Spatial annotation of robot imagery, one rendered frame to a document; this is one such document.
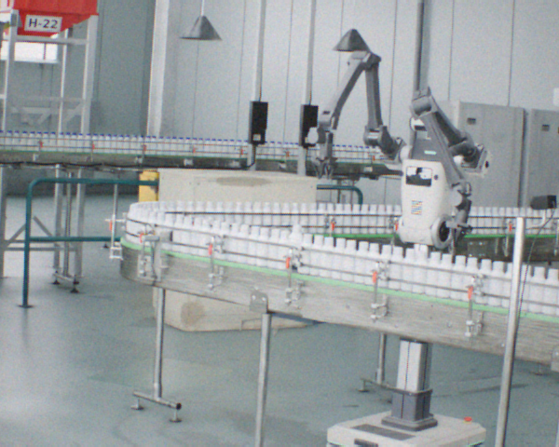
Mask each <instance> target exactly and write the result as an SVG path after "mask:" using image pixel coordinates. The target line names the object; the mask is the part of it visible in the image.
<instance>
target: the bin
mask: <svg viewBox="0 0 559 447"><path fill-rule="evenodd" d="M272 318H283V319H288V320H292V321H298V322H302V323H305V324H297V325H290V326H283V327H275V328H274V331H273V338H275V336H276V333H277V330H278V328H287V327H293V326H301V325H308V324H311V325H315V324H322V323H326V322H321V321H316V320H313V319H307V318H299V317H293V315H288V314H283V313H278V312H277V313H272ZM253 320H260V318H257V319H249V320H241V321H240V329H239V330H240V331H241V329H242V327H243V325H244V323H245V321H253Z"/></svg>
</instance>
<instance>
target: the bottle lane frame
mask: <svg viewBox="0 0 559 447"><path fill-rule="evenodd" d="M159 259H161V263H162V266H167V269H162V270H160V274H161V281H156V282H155V281H154V280H150V279H149V286H150V285H151V284H152V283H153V282H154V283H155V284H154V283H153V284H154V285H153V284H152V285H153V287H154V288H158V289H163V290H168V291H176V292H181V293H186V294H191V295H196V296H201V297H206V298H211V299H216V301H220V302H225V303H230V304H235V305H244V306H250V304H251V293H252V292H253V291H259V292H266V294H267V296H268V306H267V310H268V311H273V312H278V313H283V314H288V315H293V317H299V318H307V319H313V320H316V321H321V322H326V323H332V324H336V325H341V326H346V327H351V328H356V329H361V330H365V331H370V332H379V333H384V334H388V335H394V336H399V337H403V338H408V339H412V340H417V341H422V342H427V343H432V344H436V345H445V346H450V347H455V348H458V347H459V348H464V349H468V350H473V351H478V352H483V353H487V354H492V355H497V356H501V357H504V351H505V339H506V328H507V326H508V315H509V309H503V308H498V307H493V306H487V305H485V306H483V305H473V309H472V313H471V320H473V321H477V314H479V313H483V317H482V320H480V321H478V322H477V323H474V325H473V331H472V333H476V326H477V324H481V332H479V333H477V334H475V335H473V337H472V338H471V339H470V340H469V341H466V337H465V333H466V332H467V326H466V321H467V319H468V307H469V304H465V303H461V302H455V301H449V300H444V299H439V298H433V297H427V296H422V295H416V294H411V293H405V292H399V291H389V290H383V289H377V298H376V304H377V305H380V304H383V301H384V296H387V297H388V303H387V304H386V305H383V306H380V307H379V309H378V314H377V315H378V316H381V315H382V307H384V308H386V309H387V314H386V315H384V316H383V317H380V318H378V320H376V321H375V324H374V323H372V320H371V315H372V310H373V309H372V304H373V296H374V288H372V287H366V286H361V285H355V284H349V282H343V281H338V280H332V279H326V278H316V277H310V276H304V275H299V274H293V273H291V289H297V282H298V280H299V282H301V289H299V290H297V291H293V293H292V300H296V295H297V292H298V291H300V300H297V301H294V302H292V303H291V304H290V305H289V306H285V305H286V304H285V299H286V292H285V290H286V288H287V275H288V273H287V272H281V271H276V270H270V269H264V268H259V267H253V266H247V265H246V264H237V263H230V262H225V261H219V260H213V272H212V273H213V274H214V275H219V274H220V267H222V268H223V269H224V271H223V274H222V275H221V276H217V277H216V278H214V284H213V285H219V280H220V277H221V278H223V284H221V285H220V286H216V287H215V289H213V290H211V291H209V289H208V284H209V278H208V275H209V273H210V260H211V259H208V258H202V257H197V256H191V255H185V254H179V253H174V252H169V251H164V250H160V256H159ZM557 346H559V318H551V317H545V316H541V315H535V314H530V313H525V312H521V315H520V323H519V324H518V331H517V339H516V347H515V358H514V359H523V360H528V361H532V362H536V363H541V364H546V365H550V366H552V351H553V350H554V349H555V348H556V347H557Z"/></svg>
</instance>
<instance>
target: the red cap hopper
mask: <svg viewBox="0 0 559 447"><path fill-rule="evenodd" d="M0 13H6V14H16V15H17V14H18V16H19V14H20V17H21V21H22V25H21V27H18V16H17V26H16V27H10V28H8V29H6V30H5V31H4V34H5V35H4V37H3V42H8V44H7V65H6V86H5V95H0V99H5V102H4V109H3V108H2V107H1V105H0V113H1V114H2V116H3V131H4V136H7V131H8V130H10V123H11V121H12V119H11V103H12V104H13V105H14V106H15V108H16V109H17V110H18V111H19V112H20V113H21V115H22V116H23V117H24V118H25V119H26V120H27V122H28V123H29V124H30V125H32V124H33V123H34V121H33V120H32V119H31V118H30V117H29V116H28V115H27V114H26V113H25V110H24V109H23V108H22V107H21V106H20V105H19V103H18V102H17V101H16V100H15V99H19V100H33V101H48V102H56V103H55V104H54V105H53V106H52V107H51V108H50V109H49V110H48V111H47V112H46V113H45V114H44V115H42V116H41V117H40V118H39V120H38V121H37V122H38V123H39V124H40V125H41V124H42V123H43V121H44V120H45V119H46V118H47V117H48V116H49V115H50V114H52V113H53V112H54V111H55V110H56V109H57V108H58V107H59V106H61V107H60V126H59V137H60V133H64V135H63V137H64V138H65V137H66V129H67V122H68V121H70V120H71V119H72V118H73V117H74V116H75V115H76V114H77V113H78V112H79V110H80V109H81V108H82V116H81V133H83V139H86V138H87V136H86V133H89V107H90V106H91V87H92V68H93V56H94V48H95V30H96V17H97V16H100V13H98V12H97V0H0ZM86 19H88V38H87V39H82V40H80V39H73V30H74V26H75V25H76V24H77V23H79V22H81V21H83V20H86ZM63 31H65V38H60V37H51V36H53V35H55V34H59V33H61V32H63ZM17 42H20V43H30V44H41V45H48V44H51V45H61V46H64V48H63V68H62V84H61V96H60V97H54V96H53V97H40V96H25V95H13V80H14V59H15V57H16V43H17ZM85 44H87V51H86V58H85V76H84V97H82V98H69V97H68V89H69V87H70V69H71V50H72V46H84V45H85ZM68 102H80V103H79V104H78V105H77V106H76V108H75V109H74V110H73V112H72V113H70V114H69V115H68V116H67V110H68ZM62 189H63V183H56V188H55V209H54V229H53V235H52V234H51V233H50V232H49V231H48V229H47V228H46V227H45V226H44V225H43V224H42V223H41V222H40V221H39V220H38V217H37V216H36V215H35V216H34V217H33V220H34V221H35V222H36V223H37V224H38V226H39V227H40V228H41V229H42V230H43V231H44V232H45V233H46V234H47V235H48V237H60V236H61V233H62V234H63V235H64V229H63V228H62V227H61V210H62ZM85 202H86V185H85V184H78V185H77V195H76V215H75V237H82V236H83V223H84V204H85ZM6 209H7V168H0V278H7V277H6V276H4V254H5V251H24V247H9V246H10V245H11V243H15V244H24V240H25V238H17V237H18V236H19V235H20V234H21V233H22V232H23V231H24V230H25V224H24V225H23V226H22V227H21V228H20V229H19V230H18V231H17V232H16V233H15V234H14V235H13V236H12V237H11V238H5V232H6V219H7V216H6ZM69 243H70V244H69V251H74V252H75V253H74V273H73V274H69V275H70V276H72V277H85V275H82V263H83V252H82V243H83V242H69ZM31 244H53V247H30V251H52V265H49V266H48V267H51V268H63V267H62V266H60V251H63V250H64V242H32V241H31ZM61 246H62V247H61Z"/></svg>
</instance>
